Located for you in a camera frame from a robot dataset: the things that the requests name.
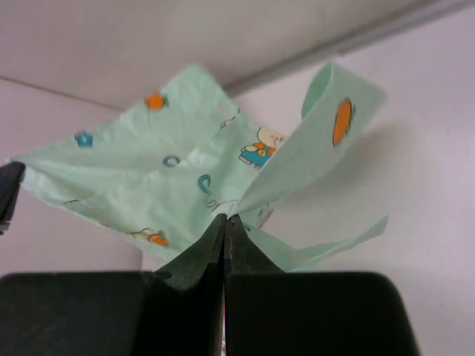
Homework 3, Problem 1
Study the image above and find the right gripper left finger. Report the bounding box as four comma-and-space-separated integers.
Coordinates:
1, 215, 226, 355

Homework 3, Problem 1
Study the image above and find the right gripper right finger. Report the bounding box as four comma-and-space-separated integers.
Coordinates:
224, 216, 420, 355

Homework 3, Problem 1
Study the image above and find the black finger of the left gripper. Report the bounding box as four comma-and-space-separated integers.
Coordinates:
0, 162, 25, 234

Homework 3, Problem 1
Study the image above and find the green cartoon print cloth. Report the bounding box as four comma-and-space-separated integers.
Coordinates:
16, 63, 387, 272

